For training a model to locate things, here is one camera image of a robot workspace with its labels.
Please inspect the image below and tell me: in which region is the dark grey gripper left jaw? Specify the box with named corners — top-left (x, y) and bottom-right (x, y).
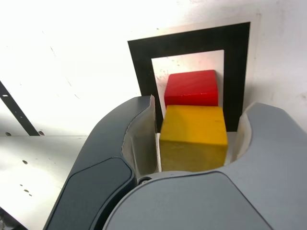
top-left (44, 94), bottom-right (159, 230)

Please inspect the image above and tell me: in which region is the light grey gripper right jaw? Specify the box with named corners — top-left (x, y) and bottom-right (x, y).
top-left (103, 102), bottom-right (307, 230)

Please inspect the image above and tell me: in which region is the yellow cube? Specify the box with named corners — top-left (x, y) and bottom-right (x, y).
top-left (159, 104), bottom-right (228, 172)

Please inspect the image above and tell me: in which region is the red cube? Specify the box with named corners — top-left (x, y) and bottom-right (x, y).
top-left (164, 69), bottom-right (219, 107)

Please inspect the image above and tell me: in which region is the black tape square outline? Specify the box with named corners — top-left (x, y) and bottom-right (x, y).
top-left (127, 22), bottom-right (251, 133)

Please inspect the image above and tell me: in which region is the black tape strip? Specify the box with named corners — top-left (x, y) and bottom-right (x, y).
top-left (0, 80), bottom-right (41, 137)

